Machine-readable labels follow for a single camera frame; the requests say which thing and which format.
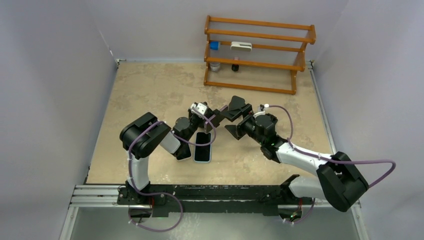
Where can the blue capped bottle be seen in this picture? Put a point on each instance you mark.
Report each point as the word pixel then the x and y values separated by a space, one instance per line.
pixel 214 45

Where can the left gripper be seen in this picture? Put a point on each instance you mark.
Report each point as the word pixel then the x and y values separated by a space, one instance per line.
pixel 202 120

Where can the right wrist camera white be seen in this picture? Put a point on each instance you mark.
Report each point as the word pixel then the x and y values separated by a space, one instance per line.
pixel 261 110

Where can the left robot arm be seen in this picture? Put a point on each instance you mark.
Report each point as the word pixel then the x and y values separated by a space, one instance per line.
pixel 186 139

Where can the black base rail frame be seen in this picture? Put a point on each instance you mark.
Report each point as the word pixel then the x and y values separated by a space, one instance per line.
pixel 268 200

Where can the phone with purple clear case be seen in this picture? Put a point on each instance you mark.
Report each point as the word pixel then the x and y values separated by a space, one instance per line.
pixel 223 108

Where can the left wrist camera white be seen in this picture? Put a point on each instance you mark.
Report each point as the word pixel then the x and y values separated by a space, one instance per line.
pixel 199 109

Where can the phone with blue case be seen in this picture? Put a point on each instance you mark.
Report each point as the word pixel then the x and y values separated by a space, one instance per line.
pixel 202 154

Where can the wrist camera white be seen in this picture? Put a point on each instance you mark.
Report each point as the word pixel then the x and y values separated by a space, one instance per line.
pixel 199 109
pixel 261 110

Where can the black folding phone stand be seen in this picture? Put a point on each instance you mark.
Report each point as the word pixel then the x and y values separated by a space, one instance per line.
pixel 236 103

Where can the orange wooden shelf rack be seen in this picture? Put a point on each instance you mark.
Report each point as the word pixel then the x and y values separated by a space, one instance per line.
pixel 298 64

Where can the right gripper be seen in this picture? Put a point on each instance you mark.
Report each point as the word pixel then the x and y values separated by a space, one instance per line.
pixel 236 130

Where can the white box on shelf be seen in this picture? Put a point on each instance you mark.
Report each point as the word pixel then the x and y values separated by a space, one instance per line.
pixel 241 46

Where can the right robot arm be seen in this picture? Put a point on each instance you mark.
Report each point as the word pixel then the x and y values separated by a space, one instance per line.
pixel 336 179

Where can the phone with white case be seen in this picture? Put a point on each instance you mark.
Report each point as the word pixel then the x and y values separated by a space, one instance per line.
pixel 183 153

